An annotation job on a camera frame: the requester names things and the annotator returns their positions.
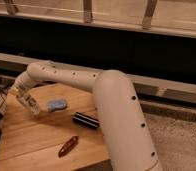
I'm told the black cylinder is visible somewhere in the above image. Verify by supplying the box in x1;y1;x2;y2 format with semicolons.
72;112;99;129

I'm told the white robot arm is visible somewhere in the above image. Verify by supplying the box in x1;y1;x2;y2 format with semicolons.
11;61;163;171

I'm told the wooden railing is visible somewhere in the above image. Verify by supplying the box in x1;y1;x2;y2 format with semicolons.
0;0;196;38

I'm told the clear plastic bottle with label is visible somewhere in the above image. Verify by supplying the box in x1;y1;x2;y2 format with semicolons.
9;85;41;115

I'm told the blue sponge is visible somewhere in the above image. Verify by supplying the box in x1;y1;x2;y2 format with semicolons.
47;99;67;112

